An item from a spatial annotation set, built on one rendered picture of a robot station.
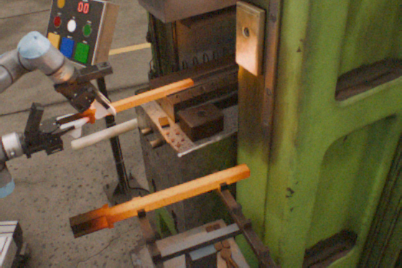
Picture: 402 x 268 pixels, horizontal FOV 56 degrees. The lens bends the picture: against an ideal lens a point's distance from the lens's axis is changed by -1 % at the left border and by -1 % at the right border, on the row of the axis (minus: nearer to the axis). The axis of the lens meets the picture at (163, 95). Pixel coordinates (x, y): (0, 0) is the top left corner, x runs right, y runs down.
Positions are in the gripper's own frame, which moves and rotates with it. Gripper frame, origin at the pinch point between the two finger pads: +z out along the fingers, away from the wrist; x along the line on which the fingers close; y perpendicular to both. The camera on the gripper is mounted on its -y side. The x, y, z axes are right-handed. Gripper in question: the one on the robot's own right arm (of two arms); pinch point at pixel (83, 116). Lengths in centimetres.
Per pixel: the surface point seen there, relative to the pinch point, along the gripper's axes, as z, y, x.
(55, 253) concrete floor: -25, 101, -37
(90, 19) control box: 18, -13, -46
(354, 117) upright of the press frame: 61, -6, 48
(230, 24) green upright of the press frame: 67, -8, -19
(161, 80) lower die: 31.5, 2.0, -9.3
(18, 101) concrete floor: -23, 100, -199
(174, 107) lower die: 27.9, 2.4, 7.6
